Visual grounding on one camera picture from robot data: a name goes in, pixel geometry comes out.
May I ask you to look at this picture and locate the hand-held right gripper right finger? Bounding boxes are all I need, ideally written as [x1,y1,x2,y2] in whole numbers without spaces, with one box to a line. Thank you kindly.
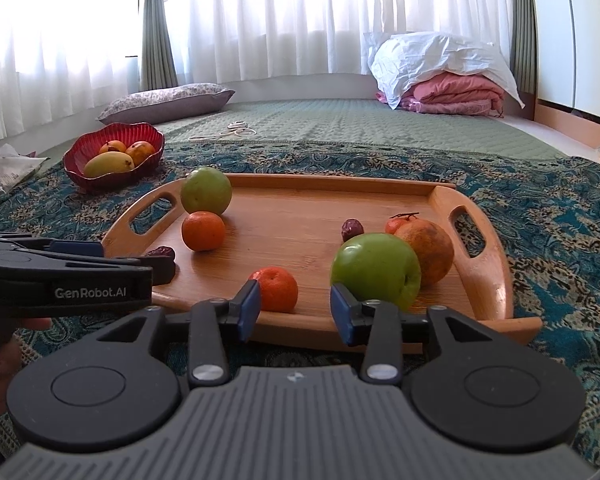
[330,283,501,387]

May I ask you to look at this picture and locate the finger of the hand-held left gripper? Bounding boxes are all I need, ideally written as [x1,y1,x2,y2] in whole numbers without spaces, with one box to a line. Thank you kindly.
[0,231,104,261]
[62,255,177,287]

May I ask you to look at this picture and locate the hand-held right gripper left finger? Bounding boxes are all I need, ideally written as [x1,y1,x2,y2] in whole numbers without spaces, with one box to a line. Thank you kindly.
[97,280,262,387]

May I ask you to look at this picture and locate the small mandarin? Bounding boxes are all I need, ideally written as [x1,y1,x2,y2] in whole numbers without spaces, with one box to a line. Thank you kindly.
[248,266,299,312]

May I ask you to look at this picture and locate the large green apple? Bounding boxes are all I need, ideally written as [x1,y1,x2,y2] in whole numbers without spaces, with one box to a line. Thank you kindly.
[330,233,423,312]

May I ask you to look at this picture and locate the bright orange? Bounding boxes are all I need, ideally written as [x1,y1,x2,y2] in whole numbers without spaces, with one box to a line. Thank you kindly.
[181,211,227,252]

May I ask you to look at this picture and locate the wooden tray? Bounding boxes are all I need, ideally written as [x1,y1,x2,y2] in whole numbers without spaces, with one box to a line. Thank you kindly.
[101,173,543,354]

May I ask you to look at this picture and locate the small green apple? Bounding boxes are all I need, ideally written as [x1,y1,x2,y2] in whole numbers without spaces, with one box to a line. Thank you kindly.
[180,167,233,215]

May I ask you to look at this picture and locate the mandarin with stem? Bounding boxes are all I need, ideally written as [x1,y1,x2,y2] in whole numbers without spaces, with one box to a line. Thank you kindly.
[385,212,421,236]

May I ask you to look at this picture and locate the mottled pale orange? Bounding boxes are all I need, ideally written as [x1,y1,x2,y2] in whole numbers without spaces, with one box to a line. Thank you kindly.
[394,219,455,288]

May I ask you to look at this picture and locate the person's left hand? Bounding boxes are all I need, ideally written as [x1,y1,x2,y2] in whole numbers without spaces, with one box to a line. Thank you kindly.
[0,316,52,417]

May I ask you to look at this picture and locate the red scalloped bowl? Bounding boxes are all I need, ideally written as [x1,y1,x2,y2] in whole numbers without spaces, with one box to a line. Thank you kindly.
[63,121,165,194]

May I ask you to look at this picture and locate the yellow mango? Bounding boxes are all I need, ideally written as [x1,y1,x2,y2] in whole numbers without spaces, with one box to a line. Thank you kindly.
[83,152,135,179]

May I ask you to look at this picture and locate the crumpled newspaper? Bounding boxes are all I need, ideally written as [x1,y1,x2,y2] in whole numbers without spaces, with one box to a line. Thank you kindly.
[0,143,49,202]

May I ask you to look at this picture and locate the small red-orange mango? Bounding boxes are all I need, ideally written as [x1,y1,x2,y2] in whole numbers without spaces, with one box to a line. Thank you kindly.
[125,141,156,166]

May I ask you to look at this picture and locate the floral pillow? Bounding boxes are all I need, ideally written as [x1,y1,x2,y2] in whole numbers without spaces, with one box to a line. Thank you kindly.
[96,83,236,126]

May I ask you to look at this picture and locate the green quilted mat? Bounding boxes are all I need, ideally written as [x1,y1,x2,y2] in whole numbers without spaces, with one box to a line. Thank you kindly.
[45,97,571,162]

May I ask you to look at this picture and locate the white sheer curtain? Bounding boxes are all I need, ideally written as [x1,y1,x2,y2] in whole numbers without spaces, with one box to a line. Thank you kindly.
[0,0,146,147]
[167,0,517,86]

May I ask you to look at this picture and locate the teal paisley blanket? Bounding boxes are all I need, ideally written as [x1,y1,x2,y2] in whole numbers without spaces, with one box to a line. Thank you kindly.
[0,140,600,471]

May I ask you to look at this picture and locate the green curtain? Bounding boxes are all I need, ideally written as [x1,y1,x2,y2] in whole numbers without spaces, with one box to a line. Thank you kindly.
[510,0,539,95]
[139,0,179,92]

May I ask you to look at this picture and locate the folded pink blanket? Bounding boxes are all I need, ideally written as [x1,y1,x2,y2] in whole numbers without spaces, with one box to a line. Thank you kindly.
[375,71,506,118]

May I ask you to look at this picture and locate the white duvet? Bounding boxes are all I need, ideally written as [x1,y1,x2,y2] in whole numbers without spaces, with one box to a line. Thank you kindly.
[364,31,526,111]

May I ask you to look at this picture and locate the white wardrobe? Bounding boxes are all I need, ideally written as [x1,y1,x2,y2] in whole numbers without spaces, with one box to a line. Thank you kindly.
[527,0,600,133]

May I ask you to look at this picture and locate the white coiled cable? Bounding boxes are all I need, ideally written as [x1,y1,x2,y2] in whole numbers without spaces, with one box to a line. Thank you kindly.
[189,121,258,142]

